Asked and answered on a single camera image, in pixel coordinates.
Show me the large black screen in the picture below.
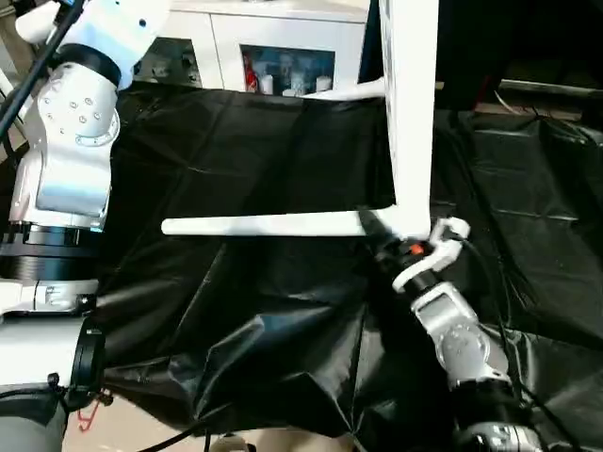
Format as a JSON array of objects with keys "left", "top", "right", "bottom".
[{"left": 438, "top": 0, "right": 603, "bottom": 106}]

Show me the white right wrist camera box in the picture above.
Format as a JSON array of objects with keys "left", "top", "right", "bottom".
[{"left": 390, "top": 217, "right": 472, "bottom": 293}]

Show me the white plastic table leg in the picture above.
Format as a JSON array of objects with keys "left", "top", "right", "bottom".
[
  {"left": 301, "top": 79, "right": 389, "bottom": 104},
  {"left": 161, "top": 213, "right": 399, "bottom": 239}
]

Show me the white glass-door cabinet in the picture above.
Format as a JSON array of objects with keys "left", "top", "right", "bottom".
[{"left": 122, "top": 0, "right": 374, "bottom": 97}]

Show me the white plastic table top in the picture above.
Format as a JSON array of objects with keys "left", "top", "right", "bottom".
[{"left": 380, "top": 0, "right": 442, "bottom": 242}]

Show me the black plastic mat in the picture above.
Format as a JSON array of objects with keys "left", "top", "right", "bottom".
[{"left": 57, "top": 80, "right": 603, "bottom": 448}]

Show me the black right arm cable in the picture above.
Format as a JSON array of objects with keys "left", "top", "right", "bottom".
[{"left": 452, "top": 235, "right": 603, "bottom": 452}]

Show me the silver metal bar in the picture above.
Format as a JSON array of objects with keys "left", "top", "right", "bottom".
[{"left": 497, "top": 80, "right": 603, "bottom": 105}]

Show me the red wire clothes hanger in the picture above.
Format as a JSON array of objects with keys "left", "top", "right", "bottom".
[{"left": 75, "top": 403, "right": 109, "bottom": 434}]

